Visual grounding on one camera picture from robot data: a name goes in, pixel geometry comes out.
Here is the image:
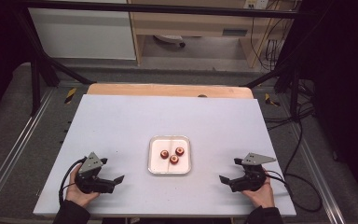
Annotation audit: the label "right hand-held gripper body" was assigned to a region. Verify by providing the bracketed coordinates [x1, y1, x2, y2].
[229, 152, 277, 192]

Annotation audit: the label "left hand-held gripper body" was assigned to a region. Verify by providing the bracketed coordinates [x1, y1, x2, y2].
[74, 151, 116, 194]

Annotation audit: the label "white square tray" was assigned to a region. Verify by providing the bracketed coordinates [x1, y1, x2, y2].
[147, 134, 193, 175]

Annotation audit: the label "person's left hand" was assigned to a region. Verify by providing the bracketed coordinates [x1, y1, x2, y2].
[65, 172, 102, 209]

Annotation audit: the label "person's right hand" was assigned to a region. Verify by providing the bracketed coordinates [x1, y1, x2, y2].
[241, 169, 276, 209]

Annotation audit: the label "yellow black tape strip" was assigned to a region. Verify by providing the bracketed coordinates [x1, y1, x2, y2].
[264, 92, 281, 107]
[63, 87, 77, 105]

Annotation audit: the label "wooden table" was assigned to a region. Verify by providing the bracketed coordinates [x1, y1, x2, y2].
[87, 82, 255, 100]

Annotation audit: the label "white cabinet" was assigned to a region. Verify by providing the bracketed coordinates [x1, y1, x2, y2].
[27, 0, 137, 61]

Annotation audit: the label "white chair base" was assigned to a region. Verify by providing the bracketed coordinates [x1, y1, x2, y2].
[153, 34, 186, 49]

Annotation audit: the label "light wooden desk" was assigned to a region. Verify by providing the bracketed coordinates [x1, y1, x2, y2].
[127, 0, 296, 68]

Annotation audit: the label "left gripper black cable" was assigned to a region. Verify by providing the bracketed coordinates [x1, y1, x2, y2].
[58, 157, 87, 205]

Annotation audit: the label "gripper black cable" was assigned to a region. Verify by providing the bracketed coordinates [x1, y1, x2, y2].
[58, 157, 87, 205]
[264, 118, 324, 214]

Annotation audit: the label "aluminium floor rail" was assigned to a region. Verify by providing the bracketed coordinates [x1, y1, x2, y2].
[286, 119, 347, 224]
[0, 88, 56, 213]

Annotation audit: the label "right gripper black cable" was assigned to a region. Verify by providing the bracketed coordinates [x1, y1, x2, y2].
[264, 118, 324, 214]

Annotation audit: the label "black floor cables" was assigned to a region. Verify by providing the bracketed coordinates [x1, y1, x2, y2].
[265, 78, 317, 132]

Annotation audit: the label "black metal frame stand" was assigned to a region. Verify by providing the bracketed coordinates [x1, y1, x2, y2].
[244, 15, 303, 121]
[14, 8, 96, 117]

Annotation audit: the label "hanging black cables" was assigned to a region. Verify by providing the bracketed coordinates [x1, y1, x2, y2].
[249, 0, 294, 72]

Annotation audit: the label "white wall socket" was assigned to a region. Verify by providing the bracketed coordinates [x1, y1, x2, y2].
[243, 0, 269, 10]

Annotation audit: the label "black horizontal frame bar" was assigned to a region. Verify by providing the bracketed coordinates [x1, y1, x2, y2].
[12, 0, 303, 20]

